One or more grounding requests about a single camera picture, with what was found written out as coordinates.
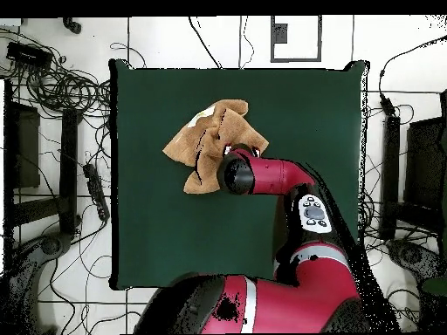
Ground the tan terry towel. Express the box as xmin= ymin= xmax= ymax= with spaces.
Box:
xmin=162 ymin=99 xmax=270 ymax=195

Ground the dark green tablecloth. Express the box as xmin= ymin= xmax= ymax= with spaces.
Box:
xmin=107 ymin=58 xmax=370 ymax=292

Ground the long black power strip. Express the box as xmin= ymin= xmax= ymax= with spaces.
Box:
xmin=82 ymin=162 xmax=112 ymax=222

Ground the dark tripod base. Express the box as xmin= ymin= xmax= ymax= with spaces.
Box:
xmin=385 ymin=237 xmax=447 ymax=280
xmin=6 ymin=230 xmax=75 ymax=334

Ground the small black curved object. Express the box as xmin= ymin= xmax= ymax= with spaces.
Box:
xmin=60 ymin=16 xmax=83 ymax=35

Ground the black adapter box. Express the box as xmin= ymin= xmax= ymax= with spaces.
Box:
xmin=5 ymin=40 xmax=54 ymax=70

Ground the long black floor cable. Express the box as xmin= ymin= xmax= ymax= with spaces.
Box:
xmin=188 ymin=16 xmax=224 ymax=70

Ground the grey square floor frame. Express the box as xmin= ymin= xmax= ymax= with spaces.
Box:
xmin=270 ymin=15 xmax=323 ymax=64

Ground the black metal stand frame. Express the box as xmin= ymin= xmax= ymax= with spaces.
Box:
xmin=379 ymin=88 xmax=447 ymax=245
xmin=2 ymin=79 xmax=84 ymax=239

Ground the black cable with plug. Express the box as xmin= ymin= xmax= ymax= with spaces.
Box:
xmin=377 ymin=34 xmax=447 ymax=118

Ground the black cable tangle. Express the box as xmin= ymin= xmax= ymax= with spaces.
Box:
xmin=0 ymin=27 xmax=113 ymax=120

